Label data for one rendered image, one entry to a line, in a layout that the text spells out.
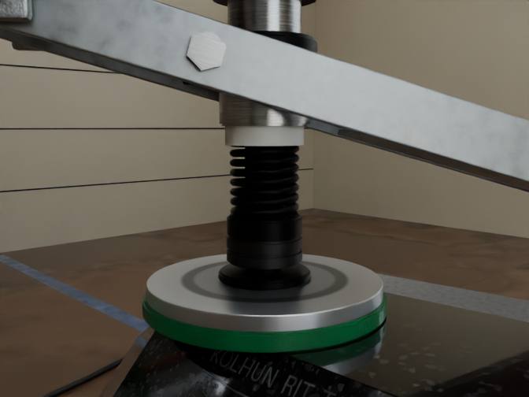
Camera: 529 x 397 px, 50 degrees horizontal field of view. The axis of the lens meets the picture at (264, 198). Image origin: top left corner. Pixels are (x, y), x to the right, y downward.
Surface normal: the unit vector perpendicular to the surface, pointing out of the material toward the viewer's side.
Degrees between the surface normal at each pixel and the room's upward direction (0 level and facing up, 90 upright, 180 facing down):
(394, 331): 0
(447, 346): 0
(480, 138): 90
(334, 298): 0
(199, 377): 45
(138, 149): 90
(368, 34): 90
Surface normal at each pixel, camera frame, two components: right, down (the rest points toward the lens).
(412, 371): 0.00, -0.99
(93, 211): 0.68, 0.09
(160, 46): 0.18, 0.12
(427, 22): -0.73, 0.08
